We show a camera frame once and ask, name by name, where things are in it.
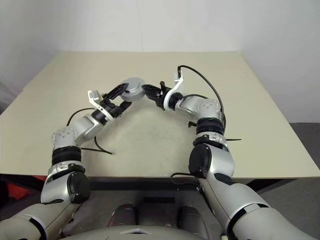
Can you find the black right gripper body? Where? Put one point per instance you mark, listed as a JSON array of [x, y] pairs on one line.
[[161, 98]]

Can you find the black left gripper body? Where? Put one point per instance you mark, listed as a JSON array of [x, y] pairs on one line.
[[111, 106]]

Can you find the silver motor housing copper windings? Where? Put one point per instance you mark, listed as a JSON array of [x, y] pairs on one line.
[[131, 96]]

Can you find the silver round motor lid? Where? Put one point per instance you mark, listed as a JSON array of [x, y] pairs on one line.
[[133, 83]]

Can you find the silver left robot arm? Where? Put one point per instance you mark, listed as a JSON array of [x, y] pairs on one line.
[[62, 175]]

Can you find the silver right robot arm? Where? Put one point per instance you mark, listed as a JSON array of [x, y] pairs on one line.
[[215, 162]]

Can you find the dark rounded shape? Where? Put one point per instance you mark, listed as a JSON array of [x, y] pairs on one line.
[[123, 215], [190, 215]]

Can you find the red object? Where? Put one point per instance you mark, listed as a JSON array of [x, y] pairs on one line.
[[20, 187]]

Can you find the grey robot torso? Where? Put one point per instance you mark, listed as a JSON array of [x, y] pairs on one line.
[[140, 231]]

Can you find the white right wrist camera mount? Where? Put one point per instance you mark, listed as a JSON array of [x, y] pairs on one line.
[[166, 100]]

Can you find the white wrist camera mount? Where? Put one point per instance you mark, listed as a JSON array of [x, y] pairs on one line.
[[93, 95], [166, 100]]

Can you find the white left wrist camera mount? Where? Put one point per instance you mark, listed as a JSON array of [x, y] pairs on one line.
[[93, 95]]

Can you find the dark table frame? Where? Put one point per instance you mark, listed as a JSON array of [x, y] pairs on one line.
[[137, 183]]

